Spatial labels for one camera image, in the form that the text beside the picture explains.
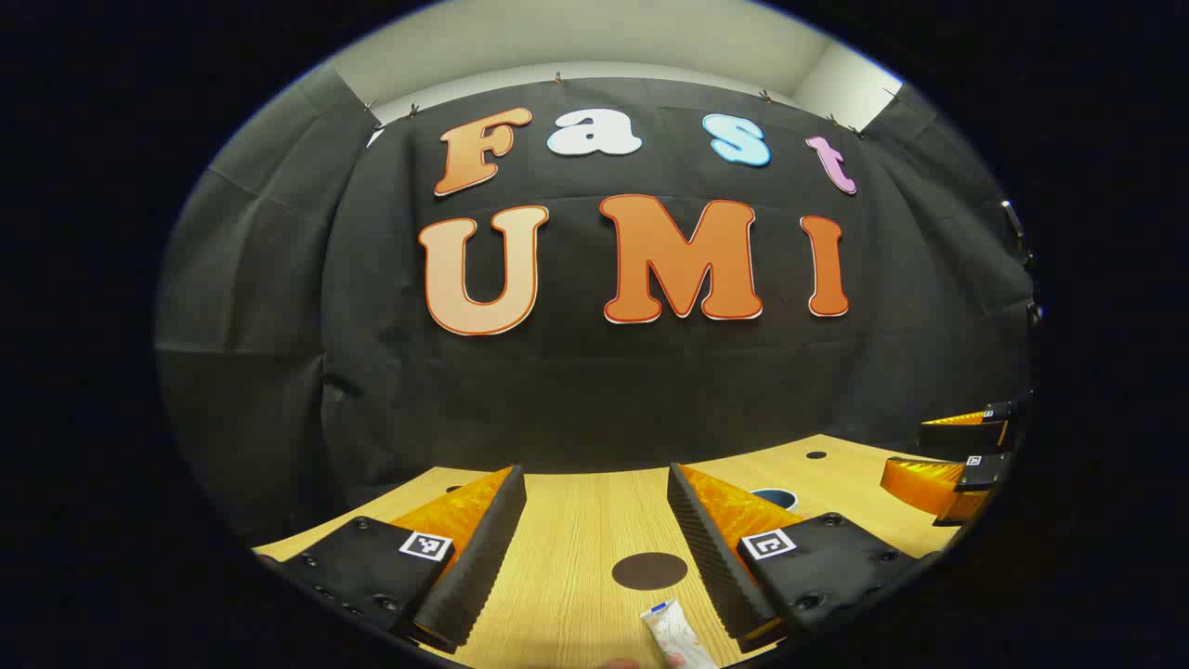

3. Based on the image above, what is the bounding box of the black backdrop cloth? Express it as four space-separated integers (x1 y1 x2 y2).
153 60 1037 549

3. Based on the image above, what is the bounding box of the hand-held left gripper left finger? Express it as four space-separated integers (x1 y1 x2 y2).
255 465 529 654

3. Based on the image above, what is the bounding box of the white toothpaste tube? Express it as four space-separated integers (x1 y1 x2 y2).
639 599 718 669

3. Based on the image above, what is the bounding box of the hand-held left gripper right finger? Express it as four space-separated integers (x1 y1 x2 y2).
667 462 944 653

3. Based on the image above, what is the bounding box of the wooden desktop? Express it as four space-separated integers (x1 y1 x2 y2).
253 433 939 669

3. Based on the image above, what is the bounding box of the dark brown round coaster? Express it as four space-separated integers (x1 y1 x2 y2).
611 552 689 592

